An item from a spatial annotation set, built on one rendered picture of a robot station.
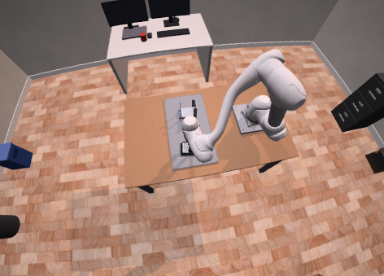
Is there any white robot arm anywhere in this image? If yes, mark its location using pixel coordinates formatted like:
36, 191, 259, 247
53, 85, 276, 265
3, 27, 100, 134
181, 50, 307, 163

